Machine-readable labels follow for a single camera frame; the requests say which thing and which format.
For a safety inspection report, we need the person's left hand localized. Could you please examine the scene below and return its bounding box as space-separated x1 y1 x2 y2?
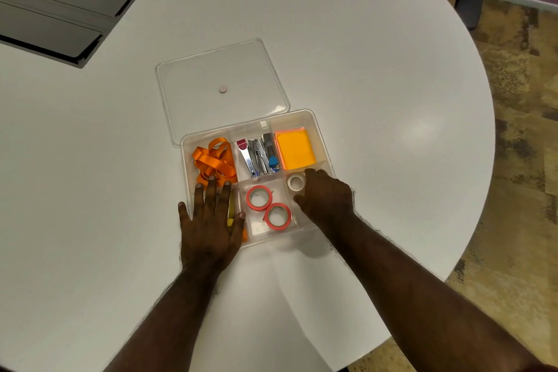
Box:
177 175 247 277

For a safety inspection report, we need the person's right hand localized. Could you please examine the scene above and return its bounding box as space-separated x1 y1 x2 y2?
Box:
292 168 358 233

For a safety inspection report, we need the transparent tape roll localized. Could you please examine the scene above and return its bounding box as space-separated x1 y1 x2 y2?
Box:
286 172 307 193

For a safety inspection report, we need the clear plastic organizer box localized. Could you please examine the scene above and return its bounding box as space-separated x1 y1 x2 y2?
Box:
180 109 337 248

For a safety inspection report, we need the clear plastic lid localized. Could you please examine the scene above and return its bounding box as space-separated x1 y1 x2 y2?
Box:
155 38 292 148

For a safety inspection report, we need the person's left forearm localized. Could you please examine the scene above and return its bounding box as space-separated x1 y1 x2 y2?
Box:
103 267 219 372

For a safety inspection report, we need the person's right forearm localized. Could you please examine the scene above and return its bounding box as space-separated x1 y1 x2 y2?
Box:
335 214 546 372

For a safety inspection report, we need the red tape roll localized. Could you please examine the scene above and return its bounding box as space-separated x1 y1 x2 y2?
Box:
263 202 293 231
245 184 274 212

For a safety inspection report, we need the orange sticky note pad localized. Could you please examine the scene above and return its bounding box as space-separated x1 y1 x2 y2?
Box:
274 126 318 171

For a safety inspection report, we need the blue-tipped nail clipper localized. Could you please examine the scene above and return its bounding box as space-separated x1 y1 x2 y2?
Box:
262 132 281 173

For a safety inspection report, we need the orange ribbon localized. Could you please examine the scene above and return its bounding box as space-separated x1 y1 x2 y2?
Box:
192 137 238 187

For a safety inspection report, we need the pink-tipped nail clipper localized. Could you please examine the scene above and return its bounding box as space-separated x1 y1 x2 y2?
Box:
235 138 259 179

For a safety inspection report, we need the black chair armrest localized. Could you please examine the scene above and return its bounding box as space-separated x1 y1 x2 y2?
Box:
454 0 484 31

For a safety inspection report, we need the grey table cable hatch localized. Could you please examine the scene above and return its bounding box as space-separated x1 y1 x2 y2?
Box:
0 0 142 69

